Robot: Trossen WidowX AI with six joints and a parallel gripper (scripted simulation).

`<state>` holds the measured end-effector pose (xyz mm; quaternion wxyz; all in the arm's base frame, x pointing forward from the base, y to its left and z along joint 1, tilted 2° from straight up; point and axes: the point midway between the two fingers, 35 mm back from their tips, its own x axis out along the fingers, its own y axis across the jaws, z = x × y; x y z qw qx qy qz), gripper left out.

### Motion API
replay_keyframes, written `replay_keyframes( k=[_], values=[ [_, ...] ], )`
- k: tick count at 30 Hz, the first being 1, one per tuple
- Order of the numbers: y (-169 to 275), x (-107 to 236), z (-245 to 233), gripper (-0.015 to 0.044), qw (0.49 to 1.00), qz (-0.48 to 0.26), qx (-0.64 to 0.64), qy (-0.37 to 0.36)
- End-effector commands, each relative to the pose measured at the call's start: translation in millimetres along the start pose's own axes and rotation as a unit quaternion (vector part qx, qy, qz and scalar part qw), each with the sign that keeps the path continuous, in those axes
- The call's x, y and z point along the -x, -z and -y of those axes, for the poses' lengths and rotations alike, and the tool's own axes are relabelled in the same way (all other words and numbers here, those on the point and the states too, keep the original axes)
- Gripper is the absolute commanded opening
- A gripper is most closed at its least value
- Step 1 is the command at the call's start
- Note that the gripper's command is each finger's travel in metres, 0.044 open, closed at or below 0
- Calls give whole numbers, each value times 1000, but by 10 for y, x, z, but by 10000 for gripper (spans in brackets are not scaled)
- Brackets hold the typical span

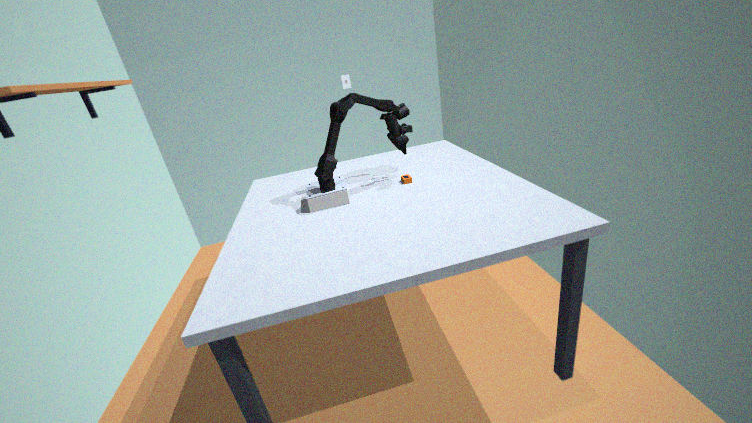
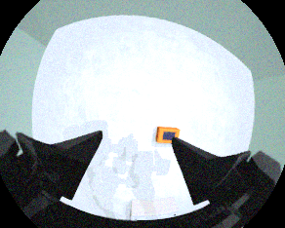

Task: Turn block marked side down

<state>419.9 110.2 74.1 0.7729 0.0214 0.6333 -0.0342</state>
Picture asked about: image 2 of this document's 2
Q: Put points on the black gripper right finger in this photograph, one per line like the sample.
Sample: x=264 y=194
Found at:
x=203 y=171

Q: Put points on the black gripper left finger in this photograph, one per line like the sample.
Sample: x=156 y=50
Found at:
x=64 y=162

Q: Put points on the orange block with dark square face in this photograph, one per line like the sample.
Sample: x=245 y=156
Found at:
x=166 y=134

